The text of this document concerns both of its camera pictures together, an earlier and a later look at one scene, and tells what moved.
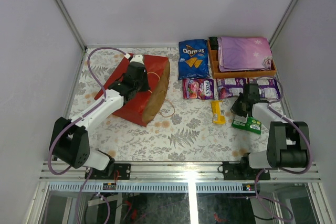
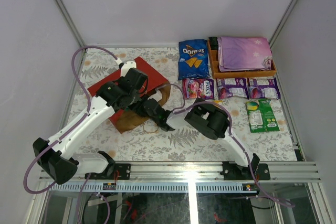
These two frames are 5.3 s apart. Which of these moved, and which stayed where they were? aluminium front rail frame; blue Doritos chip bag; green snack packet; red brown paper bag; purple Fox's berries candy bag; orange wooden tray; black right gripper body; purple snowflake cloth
Moved: black right gripper body; green snack packet; red brown paper bag
Stayed: aluminium front rail frame; orange wooden tray; purple snowflake cloth; blue Doritos chip bag; purple Fox's berries candy bag
